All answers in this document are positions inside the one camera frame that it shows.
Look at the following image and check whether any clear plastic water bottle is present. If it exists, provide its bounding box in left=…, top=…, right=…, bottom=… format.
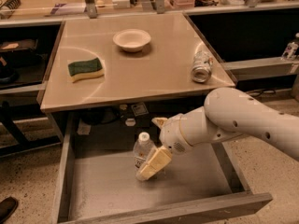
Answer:
left=133, top=132, right=155, bottom=181

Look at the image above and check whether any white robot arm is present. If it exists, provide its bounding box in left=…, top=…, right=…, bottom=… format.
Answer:
left=136, top=88, right=299, bottom=181

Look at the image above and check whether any white and purple paper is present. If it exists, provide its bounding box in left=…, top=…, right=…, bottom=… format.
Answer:
left=46, top=3, right=87, bottom=17

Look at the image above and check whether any grey wooden open drawer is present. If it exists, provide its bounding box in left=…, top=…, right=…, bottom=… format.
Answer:
left=51, top=113, right=272, bottom=224

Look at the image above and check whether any black coil spring tool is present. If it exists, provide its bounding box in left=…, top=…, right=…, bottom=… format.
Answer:
left=0, top=0, right=21, bottom=19

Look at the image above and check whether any green and yellow sponge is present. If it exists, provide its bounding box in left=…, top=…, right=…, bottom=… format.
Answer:
left=68, top=58, right=105, bottom=83

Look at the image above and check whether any black shoe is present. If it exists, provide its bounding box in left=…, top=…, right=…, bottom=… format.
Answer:
left=0, top=197, right=18, bottom=224

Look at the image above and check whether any black floor cable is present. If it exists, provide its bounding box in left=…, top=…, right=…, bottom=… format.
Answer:
left=246, top=88, right=278, bottom=98

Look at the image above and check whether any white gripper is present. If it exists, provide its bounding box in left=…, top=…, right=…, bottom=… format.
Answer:
left=135, top=114, right=187, bottom=181

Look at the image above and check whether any silver soda can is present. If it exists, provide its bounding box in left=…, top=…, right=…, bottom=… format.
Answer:
left=191, top=50, right=213, bottom=83

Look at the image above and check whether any small bottle on shelf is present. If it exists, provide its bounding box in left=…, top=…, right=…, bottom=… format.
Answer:
left=281, top=33, right=299, bottom=60

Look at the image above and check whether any grey cabinet with counter top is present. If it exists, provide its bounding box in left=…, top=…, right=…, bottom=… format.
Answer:
left=36, top=11, right=237, bottom=142

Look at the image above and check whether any white paper bowl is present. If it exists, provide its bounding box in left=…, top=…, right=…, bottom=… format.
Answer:
left=113, top=29, right=151, bottom=52

